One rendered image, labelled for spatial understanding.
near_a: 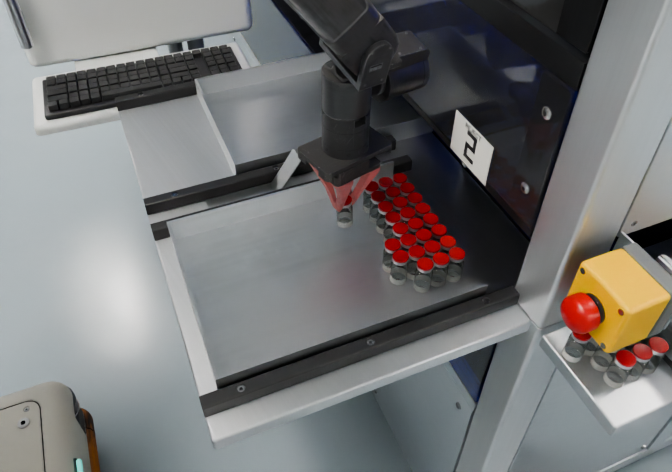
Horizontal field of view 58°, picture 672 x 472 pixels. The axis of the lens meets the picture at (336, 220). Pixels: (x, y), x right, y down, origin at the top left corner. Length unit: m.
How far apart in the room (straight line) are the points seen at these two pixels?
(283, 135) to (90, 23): 0.59
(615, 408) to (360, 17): 0.49
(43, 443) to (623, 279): 1.18
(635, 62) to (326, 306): 0.44
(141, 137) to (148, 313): 0.96
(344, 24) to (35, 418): 1.15
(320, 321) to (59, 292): 1.43
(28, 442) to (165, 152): 0.73
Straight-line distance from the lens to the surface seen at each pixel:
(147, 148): 1.05
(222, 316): 0.77
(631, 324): 0.66
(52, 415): 1.50
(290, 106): 1.10
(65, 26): 1.46
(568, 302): 0.66
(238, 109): 1.10
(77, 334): 1.97
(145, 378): 1.82
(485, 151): 0.76
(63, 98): 1.32
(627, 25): 0.56
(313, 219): 0.87
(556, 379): 0.95
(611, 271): 0.67
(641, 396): 0.78
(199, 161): 1.00
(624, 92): 0.57
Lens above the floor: 1.49
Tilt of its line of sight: 44 degrees down
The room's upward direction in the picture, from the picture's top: straight up
